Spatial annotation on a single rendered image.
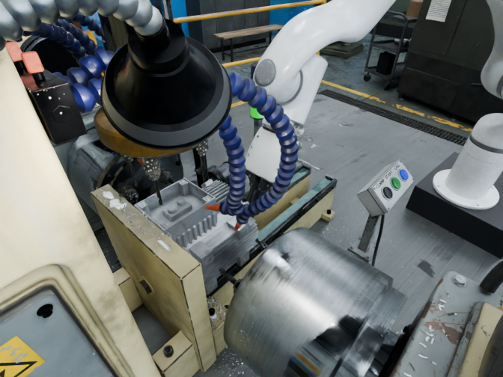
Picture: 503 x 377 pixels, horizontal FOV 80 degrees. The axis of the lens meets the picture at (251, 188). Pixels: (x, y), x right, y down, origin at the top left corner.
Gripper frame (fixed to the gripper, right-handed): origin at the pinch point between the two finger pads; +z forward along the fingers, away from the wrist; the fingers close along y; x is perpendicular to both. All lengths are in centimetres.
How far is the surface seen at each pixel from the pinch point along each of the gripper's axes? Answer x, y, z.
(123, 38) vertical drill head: 34.9, 3.4, -20.6
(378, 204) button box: -20.4, -20.3, -7.4
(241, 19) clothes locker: -389, 411, -157
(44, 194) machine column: 46.3, -12.1, -7.6
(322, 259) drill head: 12.6, -23.0, -1.4
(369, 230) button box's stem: -34.5, -18.7, 2.6
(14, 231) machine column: 47.7, -12.1, -4.7
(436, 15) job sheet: -321, 70, -172
